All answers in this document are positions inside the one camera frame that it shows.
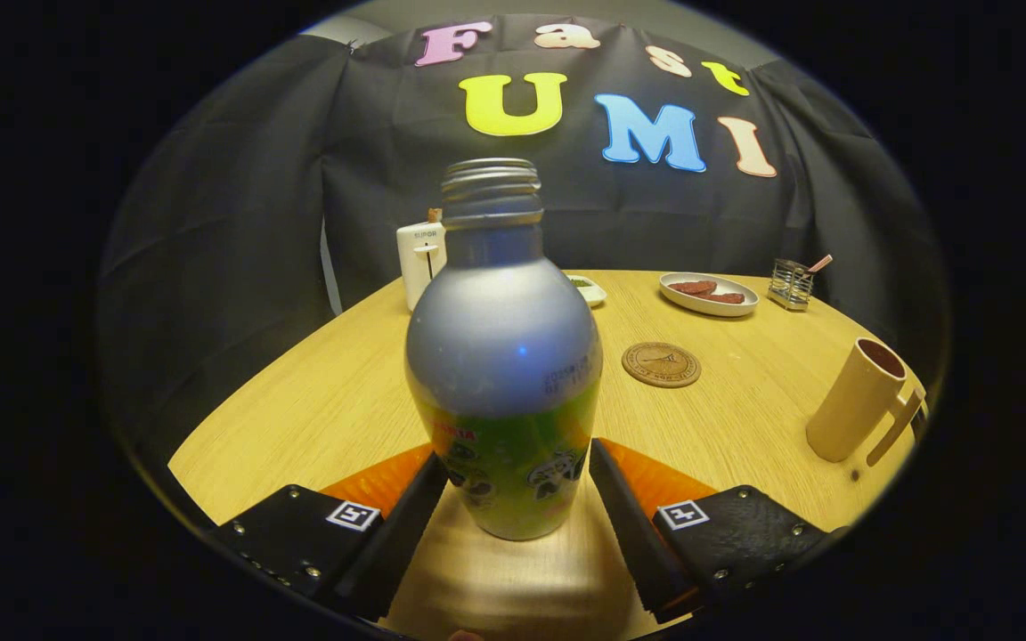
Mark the white divided bean dish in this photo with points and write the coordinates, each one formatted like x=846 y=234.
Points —
x=589 y=292

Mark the white toaster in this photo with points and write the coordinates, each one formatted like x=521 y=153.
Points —
x=415 y=267

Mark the white oval plate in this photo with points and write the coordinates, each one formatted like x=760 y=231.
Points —
x=709 y=308

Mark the brown meat slice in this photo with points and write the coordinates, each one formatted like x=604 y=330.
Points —
x=694 y=288
x=727 y=298

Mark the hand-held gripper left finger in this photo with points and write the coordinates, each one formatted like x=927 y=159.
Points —
x=397 y=543

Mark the round brown coaster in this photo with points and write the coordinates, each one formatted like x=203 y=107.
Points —
x=661 y=365

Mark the pink straw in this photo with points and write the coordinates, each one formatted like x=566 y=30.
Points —
x=820 y=263

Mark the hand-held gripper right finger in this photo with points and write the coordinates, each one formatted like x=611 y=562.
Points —
x=633 y=543

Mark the wooden table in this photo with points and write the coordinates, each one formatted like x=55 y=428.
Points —
x=326 y=401

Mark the silver green juice bottle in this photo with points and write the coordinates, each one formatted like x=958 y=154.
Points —
x=504 y=338

